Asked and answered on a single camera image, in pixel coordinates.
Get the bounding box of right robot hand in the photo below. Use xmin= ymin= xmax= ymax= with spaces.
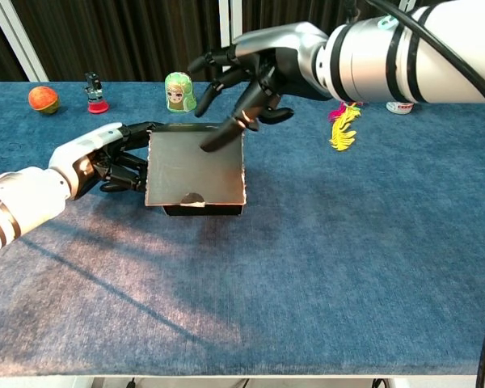
xmin=188 ymin=22 xmax=336 ymax=153

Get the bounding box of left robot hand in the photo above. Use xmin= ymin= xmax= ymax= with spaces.
xmin=48 ymin=120 xmax=165 ymax=201

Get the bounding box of black foldable cardboard box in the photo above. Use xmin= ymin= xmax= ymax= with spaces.
xmin=144 ymin=122 xmax=247 ymax=218

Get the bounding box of blue cloth-covered table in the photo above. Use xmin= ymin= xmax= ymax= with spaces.
xmin=0 ymin=80 xmax=485 ymax=379

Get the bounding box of small figure on red base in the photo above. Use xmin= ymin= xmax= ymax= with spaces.
xmin=83 ymin=72 xmax=110 ymax=114

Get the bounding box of orange ball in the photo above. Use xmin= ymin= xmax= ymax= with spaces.
xmin=27 ymin=86 xmax=61 ymax=116

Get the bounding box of yellow feather shuttlecock toy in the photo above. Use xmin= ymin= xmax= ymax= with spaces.
xmin=327 ymin=100 xmax=365 ymax=153

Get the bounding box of green nesting doll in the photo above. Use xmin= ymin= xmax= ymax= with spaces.
xmin=163 ymin=71 xmax=197 ymax=113

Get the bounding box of black pleated curtain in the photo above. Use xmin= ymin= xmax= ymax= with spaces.
xmin=0 ymin=0 xmax=429 ymax=84

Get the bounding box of white frame post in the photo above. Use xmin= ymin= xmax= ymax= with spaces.
xmin=217 ymin=0 xmax=244 ymax=52
xmin=0 ymin=0 xmax=49 ymax=82

